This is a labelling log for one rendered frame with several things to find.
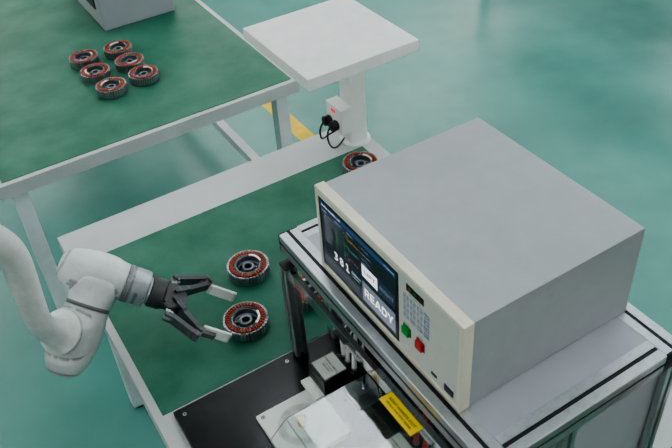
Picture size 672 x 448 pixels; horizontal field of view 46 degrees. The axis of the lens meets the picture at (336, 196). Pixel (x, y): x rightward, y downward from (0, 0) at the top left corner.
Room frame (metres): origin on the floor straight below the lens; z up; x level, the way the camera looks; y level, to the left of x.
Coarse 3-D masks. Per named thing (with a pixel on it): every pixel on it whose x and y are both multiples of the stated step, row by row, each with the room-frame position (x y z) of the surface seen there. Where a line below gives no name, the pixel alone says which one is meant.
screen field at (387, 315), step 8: (368, 288) 1.02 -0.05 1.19; (368, 296) 1.02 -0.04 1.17; (376, 296) 1.00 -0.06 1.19; (368, 304) 1.02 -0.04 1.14; (376, 304) 1.00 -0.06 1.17; (384, 304) 0.97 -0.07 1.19; (376, 312) 1.00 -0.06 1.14; (384, 312) 0.97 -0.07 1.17; (392, 312) 0.95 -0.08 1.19; (384, 320) 0.98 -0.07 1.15; (392, 320) 0.95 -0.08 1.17; (392, 328) 0.95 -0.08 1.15
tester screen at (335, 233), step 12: (324, 216) 1.14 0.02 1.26; (324, 228) 1.15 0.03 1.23; (336, 228) 1.11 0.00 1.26; (324, 240) 1.15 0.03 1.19; (336, 240) 1.11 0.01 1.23; (348, 240) 1.07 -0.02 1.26; (360, 240) 1.03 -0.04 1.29; (336, 252) 1.11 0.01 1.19; (348, 252) 1.07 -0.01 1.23; (360, 252) 1.04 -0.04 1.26; (372, 252) 1.00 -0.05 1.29; (348, 264) 1.08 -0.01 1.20; (360, 264) 1.04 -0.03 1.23; (372, 264) 1.00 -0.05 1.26; (384, 264) 0.97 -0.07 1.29; (360, 276) 1.04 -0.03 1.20; (384, 276) 0.97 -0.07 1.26; (360, 288) 1.04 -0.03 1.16; (372, 288) 1.01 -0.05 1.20; (384, 300) 0.97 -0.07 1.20
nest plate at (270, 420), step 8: (304, 392) 1.11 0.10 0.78; (288, 400) 1.10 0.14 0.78; (296, 400) 1.09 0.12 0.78; (304, 400) 1.09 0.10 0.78; (312, 400) 1.09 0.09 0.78; (272, 408) 1.08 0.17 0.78; (280, 408) 1.08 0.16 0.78; (288, 408) 1.07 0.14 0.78; (296, 408) 1.07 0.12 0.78; (256, 416) 1.06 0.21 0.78; (264, 416) 1.06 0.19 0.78; (272, 416) 1.06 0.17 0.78; (280, 416) 1.06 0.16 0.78; (288, 416) 1.05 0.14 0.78; (264, 424) 1.04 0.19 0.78; (272, 424) 1.04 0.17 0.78; (280, 424) 1.04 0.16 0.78; (272, 432) 1.02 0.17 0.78
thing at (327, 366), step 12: (324, 360) 1.08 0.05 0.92; (336, 360) 1.08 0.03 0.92; (312, 372) 1.07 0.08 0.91; (324, 372) 1.05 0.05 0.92; (336, 372) 1.05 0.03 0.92; (348, 372) 1.06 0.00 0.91; (360, 372) 1.07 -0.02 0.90; (312, 384) 1.06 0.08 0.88; (324, 384) 1.03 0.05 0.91; (336, 384) 1.04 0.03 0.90; (312, 396) 1.03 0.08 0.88; (324, 396) 1.03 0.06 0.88
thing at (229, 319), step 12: (228, 312) 1.37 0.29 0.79; (240, 312) 1.38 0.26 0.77; (252, 312) 1.38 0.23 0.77; (264, 312) 1.36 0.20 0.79; (228, 324) 1.33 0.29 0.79; (240, 324) 1.34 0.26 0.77; (252, 324) 1.35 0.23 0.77; (264, 324) 1.33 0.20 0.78; (240, 336) 1.30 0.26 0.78; (252, 336) 1.30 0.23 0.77
